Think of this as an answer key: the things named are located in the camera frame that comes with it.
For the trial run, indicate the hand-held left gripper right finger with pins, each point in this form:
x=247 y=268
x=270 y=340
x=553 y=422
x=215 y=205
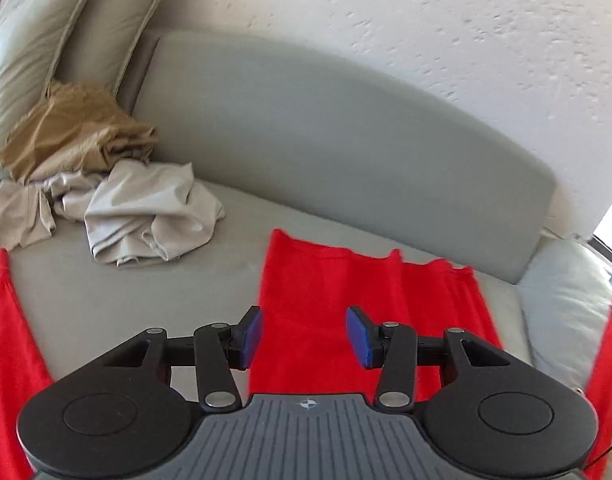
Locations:
x=358 y=336

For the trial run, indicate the light grey crumpled garment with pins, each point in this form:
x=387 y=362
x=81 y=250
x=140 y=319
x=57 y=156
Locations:
x=151 y=210

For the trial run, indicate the beige crumpled garment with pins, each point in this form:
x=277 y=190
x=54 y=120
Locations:
x=16 y=212

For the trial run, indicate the red garment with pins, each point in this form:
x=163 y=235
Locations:
x=326 y=285

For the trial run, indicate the grey sofa back cushion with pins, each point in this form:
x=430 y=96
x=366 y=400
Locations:
x=311 y=135

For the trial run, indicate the light grey pillow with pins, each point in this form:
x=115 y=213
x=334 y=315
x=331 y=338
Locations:
x=565 y=310

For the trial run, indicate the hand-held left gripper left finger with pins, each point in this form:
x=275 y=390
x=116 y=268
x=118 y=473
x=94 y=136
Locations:
x=251 y=336

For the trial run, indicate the tan crumpled garment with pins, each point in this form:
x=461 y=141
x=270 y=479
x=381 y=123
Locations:
x=71 y=130

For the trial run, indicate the grey sofa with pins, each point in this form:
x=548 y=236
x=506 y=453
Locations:
x=186 y=285

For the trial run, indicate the beige pillow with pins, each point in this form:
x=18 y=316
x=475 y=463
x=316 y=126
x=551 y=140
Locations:
x=111 y=15
x=21 y=55

